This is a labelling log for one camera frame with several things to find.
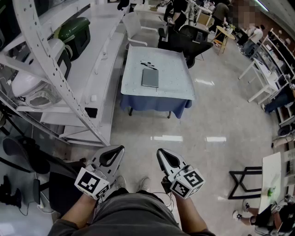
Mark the black metal frame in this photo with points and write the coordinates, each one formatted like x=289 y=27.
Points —
x=234 y=185

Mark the person's left shoe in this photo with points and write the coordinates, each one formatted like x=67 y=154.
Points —
x=121 y=182

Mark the black phone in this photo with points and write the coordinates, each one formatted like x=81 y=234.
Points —
x=91 y=112

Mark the white table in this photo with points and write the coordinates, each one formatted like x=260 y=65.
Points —
x=262 y=71
x=272 y=170

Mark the black round device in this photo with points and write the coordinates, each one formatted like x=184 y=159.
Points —
x=284 y=131

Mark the person's black trousers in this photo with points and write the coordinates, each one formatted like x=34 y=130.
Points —
x=122 y=191

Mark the white perforated shelf rack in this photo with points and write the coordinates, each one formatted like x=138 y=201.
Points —
x=47 y=55

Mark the long white bench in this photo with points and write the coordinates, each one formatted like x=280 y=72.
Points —
x=92 y=69

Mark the person's right shoe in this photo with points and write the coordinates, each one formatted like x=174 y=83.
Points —
x=145 y=183

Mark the person's left forearm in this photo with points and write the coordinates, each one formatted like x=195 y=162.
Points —
x=78 y=209

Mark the white round appliance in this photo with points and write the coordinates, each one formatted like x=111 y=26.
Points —
x=25 y=84

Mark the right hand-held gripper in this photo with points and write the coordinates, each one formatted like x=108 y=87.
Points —
x=189 y=184

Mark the person's shoe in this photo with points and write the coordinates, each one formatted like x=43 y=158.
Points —
x=121 y=182
x=145 y=183

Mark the grey notebook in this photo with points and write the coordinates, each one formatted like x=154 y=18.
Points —
x=150 y=78

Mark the green toy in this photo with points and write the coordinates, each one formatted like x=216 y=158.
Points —
x=271 y=191

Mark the person's right forearm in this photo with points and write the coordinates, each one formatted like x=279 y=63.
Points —
x=189 y=212

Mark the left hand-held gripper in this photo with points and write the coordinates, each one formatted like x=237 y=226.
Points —
x=91 y=182

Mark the black table leg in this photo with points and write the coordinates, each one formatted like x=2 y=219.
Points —
x=131 y=111
x=169 y=114

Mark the clear plastic bottle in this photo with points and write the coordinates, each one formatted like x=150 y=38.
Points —
x=104 y=56

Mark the round wooden table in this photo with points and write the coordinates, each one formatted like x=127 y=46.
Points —
x=224 y=31

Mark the white chair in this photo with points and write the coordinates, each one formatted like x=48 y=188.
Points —
x=132 y=25

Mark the white-barrel marker pen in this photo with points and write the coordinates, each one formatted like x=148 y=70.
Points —
x=145 y=62

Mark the black marker pen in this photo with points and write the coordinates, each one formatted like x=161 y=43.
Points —
x=149 y=65
x=153 y=67

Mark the person's grey shirt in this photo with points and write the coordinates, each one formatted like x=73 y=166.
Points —
x=133 y=216

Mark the green-lid black container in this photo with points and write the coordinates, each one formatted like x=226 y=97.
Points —
x=76 y=27

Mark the black office chair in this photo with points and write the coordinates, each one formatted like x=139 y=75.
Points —
x=62 y=184
x=191 y=43

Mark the blue tablecloth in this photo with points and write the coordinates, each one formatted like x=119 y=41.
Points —
x=152 y=104

